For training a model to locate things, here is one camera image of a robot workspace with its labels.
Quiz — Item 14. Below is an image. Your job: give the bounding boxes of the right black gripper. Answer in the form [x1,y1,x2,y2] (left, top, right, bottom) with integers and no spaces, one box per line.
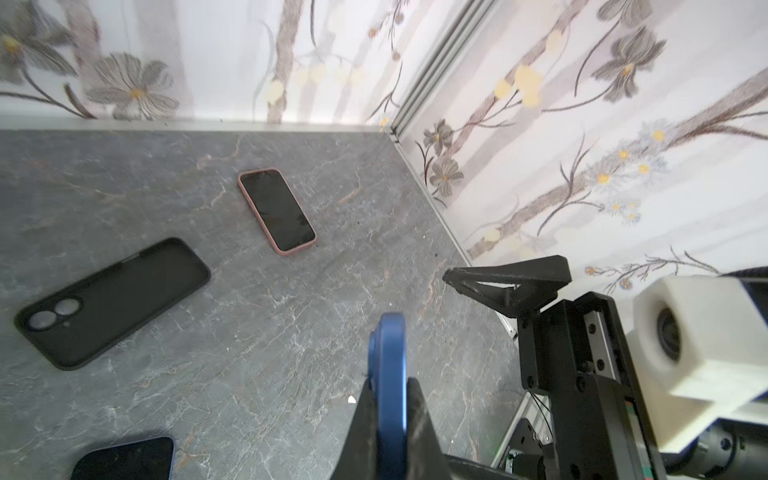
[442,255,666,479]

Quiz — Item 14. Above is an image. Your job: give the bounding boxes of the blue-edged phone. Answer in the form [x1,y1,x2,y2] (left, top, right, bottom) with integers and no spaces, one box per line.
[367,312,407,479]
[70,436,175,480]

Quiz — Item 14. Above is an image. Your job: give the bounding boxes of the black phone case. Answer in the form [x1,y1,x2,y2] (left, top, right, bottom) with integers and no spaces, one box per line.
[14,237,211,371]

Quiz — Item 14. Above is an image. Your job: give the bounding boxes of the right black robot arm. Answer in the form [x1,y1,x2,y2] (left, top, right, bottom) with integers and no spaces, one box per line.
[443,255,767,479]

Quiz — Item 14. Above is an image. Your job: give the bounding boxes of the pink phone case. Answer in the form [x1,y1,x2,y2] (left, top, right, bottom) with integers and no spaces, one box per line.
[237,167,318,258]

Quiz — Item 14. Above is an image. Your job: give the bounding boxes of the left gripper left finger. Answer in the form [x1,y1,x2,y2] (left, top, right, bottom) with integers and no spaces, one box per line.
[331,380,378,480]

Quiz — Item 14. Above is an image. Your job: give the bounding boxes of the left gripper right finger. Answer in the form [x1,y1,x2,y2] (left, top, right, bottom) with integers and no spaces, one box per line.
[405,377,451,480]

